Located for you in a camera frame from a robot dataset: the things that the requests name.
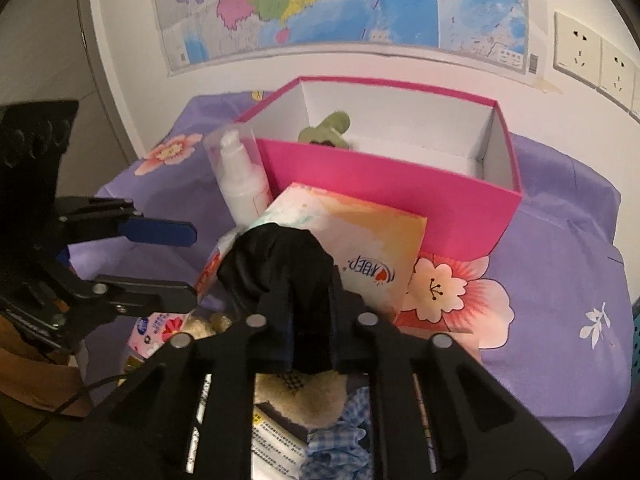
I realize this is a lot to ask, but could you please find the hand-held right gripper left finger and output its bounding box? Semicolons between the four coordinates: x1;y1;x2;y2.
50;287;301;480

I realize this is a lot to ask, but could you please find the blue checked scrunchie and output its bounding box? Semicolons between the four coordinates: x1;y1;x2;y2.
304;385;374;480

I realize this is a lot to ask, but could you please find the blue perforated basket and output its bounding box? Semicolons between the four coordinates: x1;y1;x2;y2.
631;300;640;397

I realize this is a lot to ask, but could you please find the black cloth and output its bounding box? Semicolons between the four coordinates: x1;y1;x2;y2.
216;224;346;376

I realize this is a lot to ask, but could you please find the beige plush toy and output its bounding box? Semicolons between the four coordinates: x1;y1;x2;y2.
185;310;352;432

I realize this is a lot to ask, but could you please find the wall map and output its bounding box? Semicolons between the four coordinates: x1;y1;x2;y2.
150;0;531;77

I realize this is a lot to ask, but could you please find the black cable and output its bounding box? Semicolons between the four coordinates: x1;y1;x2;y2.
30;372;132;432

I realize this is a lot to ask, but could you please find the white wall socket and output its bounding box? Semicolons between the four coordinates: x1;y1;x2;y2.
552;11;604;89
597;39;640;109

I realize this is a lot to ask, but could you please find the orange white tissue packet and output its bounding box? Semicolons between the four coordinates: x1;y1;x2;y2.
192;182;429;327

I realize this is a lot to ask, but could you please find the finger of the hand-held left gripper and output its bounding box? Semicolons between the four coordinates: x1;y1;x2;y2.
55;196;198;249
55;273;199;347

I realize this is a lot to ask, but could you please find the beige tape strip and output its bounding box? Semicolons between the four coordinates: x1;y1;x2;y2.
530;76;564;95

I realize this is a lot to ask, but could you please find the green plush toy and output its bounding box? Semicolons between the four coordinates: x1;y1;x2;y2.
298;111;354;150

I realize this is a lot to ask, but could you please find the brown bag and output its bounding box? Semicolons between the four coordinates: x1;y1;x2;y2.
0;320;96;419

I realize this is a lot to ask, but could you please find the white pump bottle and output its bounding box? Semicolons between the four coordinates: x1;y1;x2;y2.
202;125;274;226

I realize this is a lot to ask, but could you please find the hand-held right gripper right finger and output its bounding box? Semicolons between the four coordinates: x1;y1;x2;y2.
327;277;576;480

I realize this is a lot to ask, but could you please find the pink cardboard box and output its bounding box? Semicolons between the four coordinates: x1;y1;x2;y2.
234;76;524;264

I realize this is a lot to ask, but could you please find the purple floral sheet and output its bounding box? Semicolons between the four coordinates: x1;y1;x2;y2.
82;91;632;471

